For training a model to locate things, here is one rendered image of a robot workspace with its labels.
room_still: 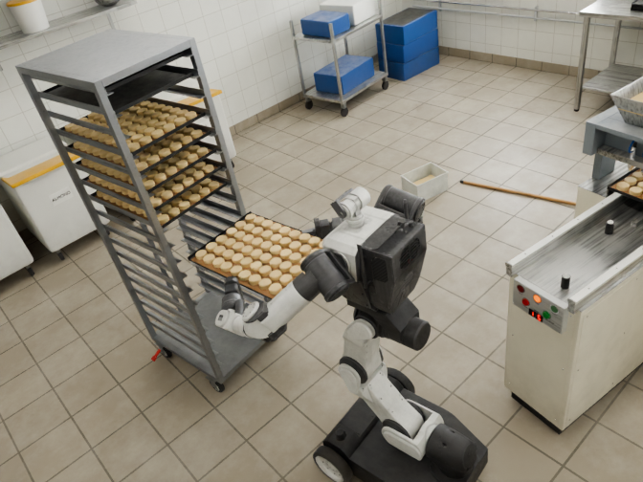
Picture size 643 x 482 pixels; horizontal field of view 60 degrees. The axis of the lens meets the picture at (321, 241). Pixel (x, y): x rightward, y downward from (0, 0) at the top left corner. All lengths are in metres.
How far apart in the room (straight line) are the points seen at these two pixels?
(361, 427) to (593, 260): 1.25
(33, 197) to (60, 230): 0.34
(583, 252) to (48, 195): 3.64
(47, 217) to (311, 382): 2.50
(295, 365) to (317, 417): 0.38
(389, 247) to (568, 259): 0.97
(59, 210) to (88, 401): 1.67
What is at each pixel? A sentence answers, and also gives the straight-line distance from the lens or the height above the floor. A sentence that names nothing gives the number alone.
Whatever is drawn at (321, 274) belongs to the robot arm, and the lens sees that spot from 1.71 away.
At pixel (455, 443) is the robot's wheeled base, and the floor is 0.36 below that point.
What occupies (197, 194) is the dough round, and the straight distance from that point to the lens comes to 2.65.
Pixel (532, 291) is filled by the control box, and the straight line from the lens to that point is 2.34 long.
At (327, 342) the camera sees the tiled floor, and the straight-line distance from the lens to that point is 3.32.
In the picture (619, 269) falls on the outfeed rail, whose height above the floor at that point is 0.90.
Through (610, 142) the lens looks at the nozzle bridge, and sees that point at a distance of 2.87.
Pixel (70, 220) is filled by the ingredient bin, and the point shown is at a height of 0.31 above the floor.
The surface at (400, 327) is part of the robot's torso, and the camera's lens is 2.00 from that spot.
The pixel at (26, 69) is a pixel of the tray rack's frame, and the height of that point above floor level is 1.81.
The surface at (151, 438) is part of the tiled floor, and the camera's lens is 3.24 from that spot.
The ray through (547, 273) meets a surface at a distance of 2.42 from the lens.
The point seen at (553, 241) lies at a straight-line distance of 2.51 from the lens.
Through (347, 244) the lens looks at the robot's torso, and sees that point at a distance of 1.79.
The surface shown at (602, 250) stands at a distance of 2.57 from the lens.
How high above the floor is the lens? 2.41
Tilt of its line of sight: 36 degrees down
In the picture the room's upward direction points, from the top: 12 degrees counter-clockwise
